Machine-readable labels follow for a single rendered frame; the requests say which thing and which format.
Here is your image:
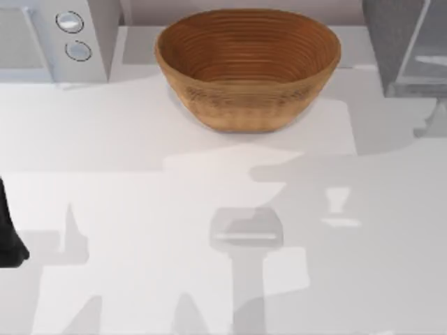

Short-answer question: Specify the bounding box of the brown woven basket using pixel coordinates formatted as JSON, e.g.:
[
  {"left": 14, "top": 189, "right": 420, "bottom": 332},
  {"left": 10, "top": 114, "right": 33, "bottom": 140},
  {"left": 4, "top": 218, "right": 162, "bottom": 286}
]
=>
[{"left": 154, "top": 8, "right": 342, "bottom": 134}]

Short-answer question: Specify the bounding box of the grey microwave knob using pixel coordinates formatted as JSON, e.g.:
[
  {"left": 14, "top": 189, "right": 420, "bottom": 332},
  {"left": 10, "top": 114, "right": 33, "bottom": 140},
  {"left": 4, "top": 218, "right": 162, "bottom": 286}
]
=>
[{"left": 64, "top": 38, "right": 93, "bottom": 62}]

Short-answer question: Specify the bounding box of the white microwave knob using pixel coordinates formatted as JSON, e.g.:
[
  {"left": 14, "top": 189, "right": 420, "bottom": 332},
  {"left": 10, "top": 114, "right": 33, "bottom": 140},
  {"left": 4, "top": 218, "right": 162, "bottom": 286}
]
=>
[{"left": 54, "top": 10, "right": 85, "bottom": 34}]

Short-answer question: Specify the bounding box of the pale microwave oven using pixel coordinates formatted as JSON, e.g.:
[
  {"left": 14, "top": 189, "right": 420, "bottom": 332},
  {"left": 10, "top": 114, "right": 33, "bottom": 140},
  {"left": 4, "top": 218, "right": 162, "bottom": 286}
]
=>
[{"left": 0, "top": 0, "right": 125, "bottom": 84}]

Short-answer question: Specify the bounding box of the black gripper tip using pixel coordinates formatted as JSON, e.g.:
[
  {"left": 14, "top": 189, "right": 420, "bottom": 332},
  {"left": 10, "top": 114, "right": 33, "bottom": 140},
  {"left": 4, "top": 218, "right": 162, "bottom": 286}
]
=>
[{"left": 0, "top": 177, "right": 31, "bottom": 269}]

